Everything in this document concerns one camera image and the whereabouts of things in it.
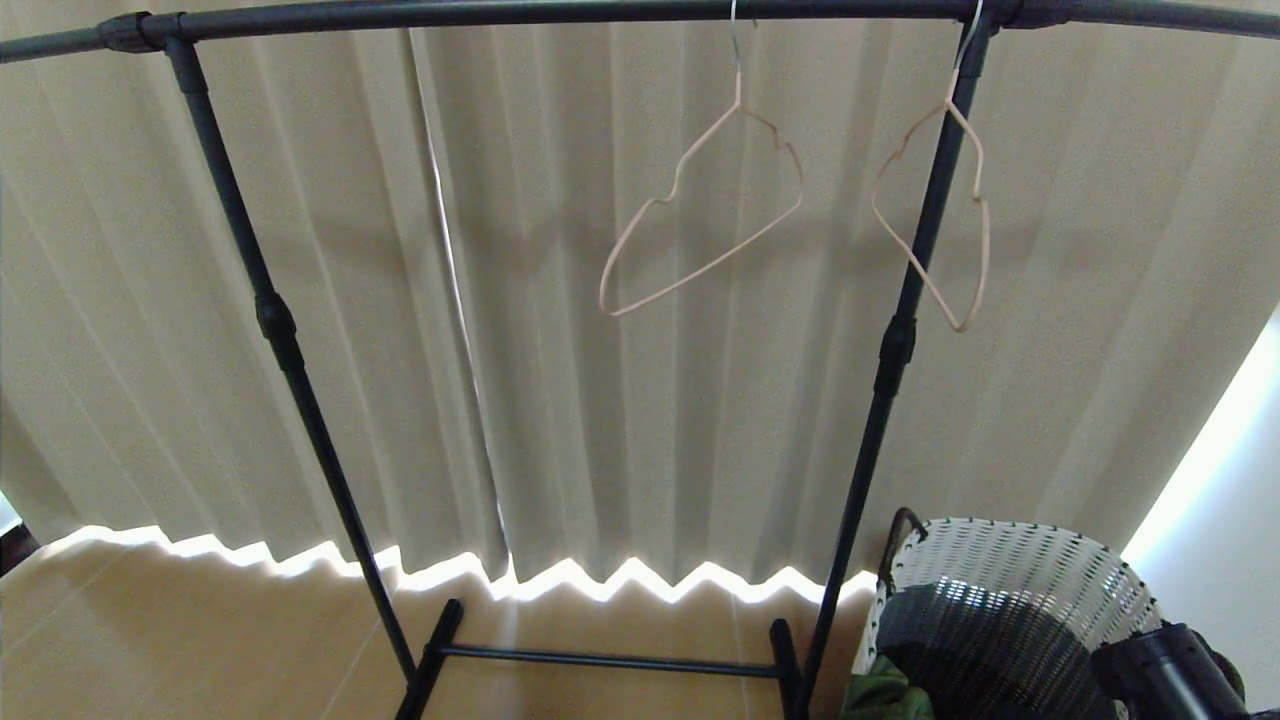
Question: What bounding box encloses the green garment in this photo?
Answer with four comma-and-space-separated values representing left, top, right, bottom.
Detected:
840, 655, 937, 720

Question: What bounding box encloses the beige curtain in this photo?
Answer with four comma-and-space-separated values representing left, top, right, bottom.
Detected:
0, 0, 1280, 606

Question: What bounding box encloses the white laundry basket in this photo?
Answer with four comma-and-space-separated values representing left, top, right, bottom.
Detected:
852, 507, 1167, 720

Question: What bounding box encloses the pink clothes hanger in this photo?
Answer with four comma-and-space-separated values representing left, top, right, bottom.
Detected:
598, 0, 805, 319
871, 0, 992, 335

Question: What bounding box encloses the black clothes rack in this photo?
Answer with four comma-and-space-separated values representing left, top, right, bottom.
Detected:
0, 0, 1280, 720

